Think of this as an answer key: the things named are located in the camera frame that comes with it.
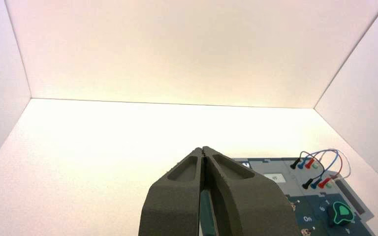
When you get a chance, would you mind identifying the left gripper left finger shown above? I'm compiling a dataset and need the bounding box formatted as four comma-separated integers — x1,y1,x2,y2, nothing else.
138,147,205,236

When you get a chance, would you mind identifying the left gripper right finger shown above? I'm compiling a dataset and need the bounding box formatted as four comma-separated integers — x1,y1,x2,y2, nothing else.
203,147,299,236

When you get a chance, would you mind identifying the blue grey task board box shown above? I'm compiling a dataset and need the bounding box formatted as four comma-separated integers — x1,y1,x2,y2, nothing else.
233,157,376,236

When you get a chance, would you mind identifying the white number label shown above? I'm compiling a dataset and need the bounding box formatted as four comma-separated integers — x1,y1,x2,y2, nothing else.
264,173,287,183

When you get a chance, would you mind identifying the black green rotary knob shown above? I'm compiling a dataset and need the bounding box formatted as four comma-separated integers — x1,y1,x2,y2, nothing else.
326,201,356,228

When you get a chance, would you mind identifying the black jumper cable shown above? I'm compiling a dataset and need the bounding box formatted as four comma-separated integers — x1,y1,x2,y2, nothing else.
290,151,325,190

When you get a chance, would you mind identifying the blue jumper cable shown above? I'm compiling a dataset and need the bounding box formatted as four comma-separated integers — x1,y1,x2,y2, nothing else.
297,149,340,190

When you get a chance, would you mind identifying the red jumper cable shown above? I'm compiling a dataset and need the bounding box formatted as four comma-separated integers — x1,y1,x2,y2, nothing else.
305,149,344,190

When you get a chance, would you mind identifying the white jumper cable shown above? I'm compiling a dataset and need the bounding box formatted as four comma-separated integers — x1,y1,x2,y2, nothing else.
317,149,352,182

